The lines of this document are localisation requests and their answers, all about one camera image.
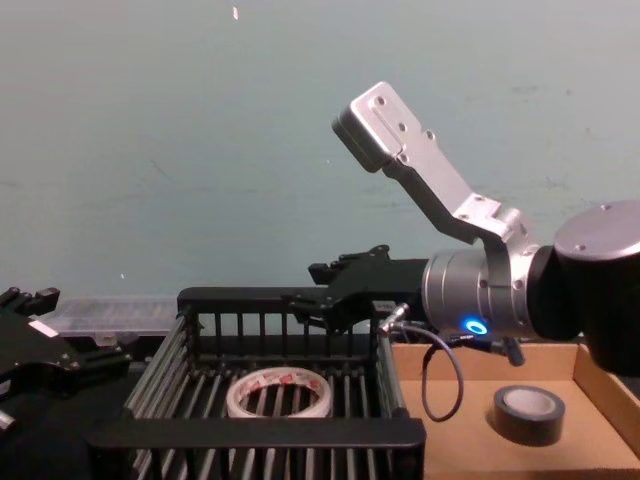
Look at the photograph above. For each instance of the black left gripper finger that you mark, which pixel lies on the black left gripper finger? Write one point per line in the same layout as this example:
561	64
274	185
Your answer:
42	300
100	362

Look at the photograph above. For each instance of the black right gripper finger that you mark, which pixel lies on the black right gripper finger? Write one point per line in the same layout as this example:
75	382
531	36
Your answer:
332	315
350	262

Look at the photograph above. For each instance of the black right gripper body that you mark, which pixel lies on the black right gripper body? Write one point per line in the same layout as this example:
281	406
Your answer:
390	282

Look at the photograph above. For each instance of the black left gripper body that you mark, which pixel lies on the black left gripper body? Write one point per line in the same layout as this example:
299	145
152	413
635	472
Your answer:
35	355

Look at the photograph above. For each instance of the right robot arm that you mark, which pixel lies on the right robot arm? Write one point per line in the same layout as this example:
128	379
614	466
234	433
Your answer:
595	280

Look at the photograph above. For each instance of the clear plastic case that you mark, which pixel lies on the clear plastic case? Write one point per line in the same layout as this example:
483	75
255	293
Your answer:
115	315

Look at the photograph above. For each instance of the black table cloth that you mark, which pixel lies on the black table cloth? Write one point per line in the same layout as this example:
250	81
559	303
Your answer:
45	440

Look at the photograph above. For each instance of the roll of white tape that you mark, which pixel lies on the roll of white tape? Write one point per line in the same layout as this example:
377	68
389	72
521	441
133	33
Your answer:
240	400

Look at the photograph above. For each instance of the black rack with steel bars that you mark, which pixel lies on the black rack with steel bars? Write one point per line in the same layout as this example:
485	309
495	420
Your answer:
260	440

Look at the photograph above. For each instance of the shallow brown cardboard tray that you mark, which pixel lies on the shallow brown cardboard tray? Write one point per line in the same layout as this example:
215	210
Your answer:
475	460

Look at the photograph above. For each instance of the roll of silver tape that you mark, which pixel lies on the roll of silver tape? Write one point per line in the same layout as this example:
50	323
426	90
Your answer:
530	425

